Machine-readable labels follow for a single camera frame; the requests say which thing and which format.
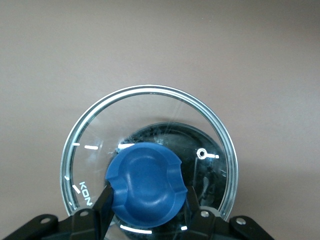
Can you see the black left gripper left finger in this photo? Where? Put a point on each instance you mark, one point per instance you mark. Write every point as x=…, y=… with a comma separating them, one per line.
x=82, y=225

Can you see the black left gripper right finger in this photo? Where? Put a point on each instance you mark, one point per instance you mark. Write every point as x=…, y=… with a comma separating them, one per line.
x=207, y=225

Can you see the glass lid with blue knob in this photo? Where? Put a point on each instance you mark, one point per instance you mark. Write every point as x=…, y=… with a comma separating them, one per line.
x=147, y=185

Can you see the brown table cover cloth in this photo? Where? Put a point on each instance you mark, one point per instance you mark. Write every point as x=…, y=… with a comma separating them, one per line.
x=160, y=42

